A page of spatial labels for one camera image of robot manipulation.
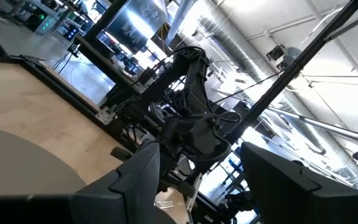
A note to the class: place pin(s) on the office desk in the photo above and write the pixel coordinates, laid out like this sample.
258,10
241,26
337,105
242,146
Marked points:
98,53

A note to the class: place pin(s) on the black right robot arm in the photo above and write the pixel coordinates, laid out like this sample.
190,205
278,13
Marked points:
191,71

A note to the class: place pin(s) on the silver spiral ventilation duct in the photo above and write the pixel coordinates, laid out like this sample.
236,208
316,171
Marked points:
228,46

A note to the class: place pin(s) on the round grey placemat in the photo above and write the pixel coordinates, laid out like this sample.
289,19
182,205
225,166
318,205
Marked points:
26,161

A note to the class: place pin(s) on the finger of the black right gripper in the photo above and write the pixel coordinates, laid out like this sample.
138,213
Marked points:
121,153
185,188

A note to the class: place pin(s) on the black upright frame post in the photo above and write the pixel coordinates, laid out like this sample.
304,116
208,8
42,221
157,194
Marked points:
294,70

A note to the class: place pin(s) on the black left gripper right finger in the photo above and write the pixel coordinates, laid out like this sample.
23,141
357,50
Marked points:
284,186

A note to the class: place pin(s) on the black aluminium table frame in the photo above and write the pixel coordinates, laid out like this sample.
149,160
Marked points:
57,82

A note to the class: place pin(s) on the silver ceiling pipe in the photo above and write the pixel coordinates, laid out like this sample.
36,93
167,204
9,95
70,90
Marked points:
322,126

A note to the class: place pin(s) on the silver metal bracket plate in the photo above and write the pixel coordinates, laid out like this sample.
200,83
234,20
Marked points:
106,115

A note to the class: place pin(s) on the equipment with green light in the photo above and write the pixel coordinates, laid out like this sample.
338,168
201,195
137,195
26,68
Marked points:
42,20

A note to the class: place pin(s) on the black tilted screen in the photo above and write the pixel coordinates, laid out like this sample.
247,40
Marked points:
135,25

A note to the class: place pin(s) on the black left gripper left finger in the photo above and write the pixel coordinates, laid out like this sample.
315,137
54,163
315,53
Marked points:
135,186

